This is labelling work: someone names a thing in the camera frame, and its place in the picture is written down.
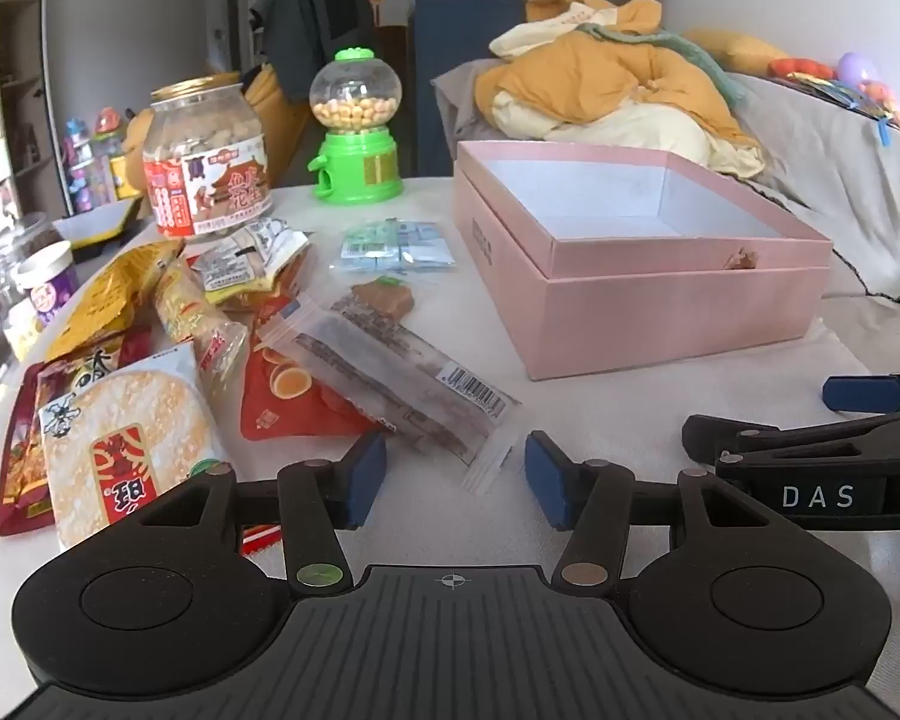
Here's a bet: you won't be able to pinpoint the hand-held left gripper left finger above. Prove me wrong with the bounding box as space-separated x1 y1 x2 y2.
136 431 388 593

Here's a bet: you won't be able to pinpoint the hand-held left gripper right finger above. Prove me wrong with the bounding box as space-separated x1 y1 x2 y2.
523 431 777 593

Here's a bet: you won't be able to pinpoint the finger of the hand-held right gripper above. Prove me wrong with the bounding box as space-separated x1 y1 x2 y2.
823 369 900 416
681 411 900 470

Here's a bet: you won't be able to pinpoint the clear long snack packet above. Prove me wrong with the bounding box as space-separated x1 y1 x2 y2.
259 292 522 494

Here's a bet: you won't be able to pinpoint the pink cardboard box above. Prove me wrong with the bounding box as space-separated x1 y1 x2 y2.
452 139 833 382

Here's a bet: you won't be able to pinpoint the yellow snack packet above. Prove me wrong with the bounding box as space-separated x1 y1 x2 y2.
45 238 187 365

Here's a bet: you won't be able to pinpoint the red egg snack packet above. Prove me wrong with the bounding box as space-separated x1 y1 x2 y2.
238 315 380 443

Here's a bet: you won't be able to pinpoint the brown candy piece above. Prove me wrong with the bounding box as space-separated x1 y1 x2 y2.
349 276 416 316

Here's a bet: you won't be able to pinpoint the blue green small packets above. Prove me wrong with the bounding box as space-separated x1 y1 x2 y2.
330 219 457 275

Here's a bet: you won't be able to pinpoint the clear cracker tube packet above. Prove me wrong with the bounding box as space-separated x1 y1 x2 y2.
152 262 250 391

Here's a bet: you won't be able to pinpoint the round rice cracker packet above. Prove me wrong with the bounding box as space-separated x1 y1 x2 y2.
37 345 230 548

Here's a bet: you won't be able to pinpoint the silver small snack packet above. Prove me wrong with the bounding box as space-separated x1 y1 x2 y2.
193 217 310 292

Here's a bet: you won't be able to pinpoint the colourful toys pile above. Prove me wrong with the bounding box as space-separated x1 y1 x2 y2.
766 51 900 140

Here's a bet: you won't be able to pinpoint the dark red snack packet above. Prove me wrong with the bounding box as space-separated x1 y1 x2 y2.
0 326 151 537

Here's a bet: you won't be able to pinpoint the green gumball dispenser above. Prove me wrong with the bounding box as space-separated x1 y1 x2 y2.
307 47 404 203

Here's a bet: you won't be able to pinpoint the peanut jar with red label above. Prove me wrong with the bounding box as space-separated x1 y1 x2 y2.
142 77 275 242

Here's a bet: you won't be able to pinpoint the yellow pillow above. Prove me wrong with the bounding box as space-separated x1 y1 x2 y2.
681 28 792 77

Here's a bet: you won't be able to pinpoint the white and yellow tray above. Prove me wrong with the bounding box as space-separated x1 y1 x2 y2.
52 199 149 263

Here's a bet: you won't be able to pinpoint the purple paper cup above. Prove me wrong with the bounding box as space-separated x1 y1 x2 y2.
11 241 82 327

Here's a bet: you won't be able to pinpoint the yellow blanket pile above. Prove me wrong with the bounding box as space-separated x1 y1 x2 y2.
474 0 767 179

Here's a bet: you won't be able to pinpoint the yellow armchair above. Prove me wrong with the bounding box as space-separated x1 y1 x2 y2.
124 64 316 188

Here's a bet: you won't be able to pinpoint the clear glass jar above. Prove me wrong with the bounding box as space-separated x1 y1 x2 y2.
0 211 65 331

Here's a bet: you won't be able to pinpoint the colourful toy bottles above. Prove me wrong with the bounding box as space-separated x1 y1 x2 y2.
60 106 140 212

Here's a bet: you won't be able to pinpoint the dark blue cabinet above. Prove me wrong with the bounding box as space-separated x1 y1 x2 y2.
409 0 533 177

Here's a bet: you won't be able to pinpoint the dark hanging jacket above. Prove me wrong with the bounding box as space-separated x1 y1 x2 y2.
251 0 380 102

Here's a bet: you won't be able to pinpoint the wooden shelf unit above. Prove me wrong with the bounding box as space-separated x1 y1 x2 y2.
0 0 61 200

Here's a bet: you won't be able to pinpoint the black cable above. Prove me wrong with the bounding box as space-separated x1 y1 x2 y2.
831 244 900 305

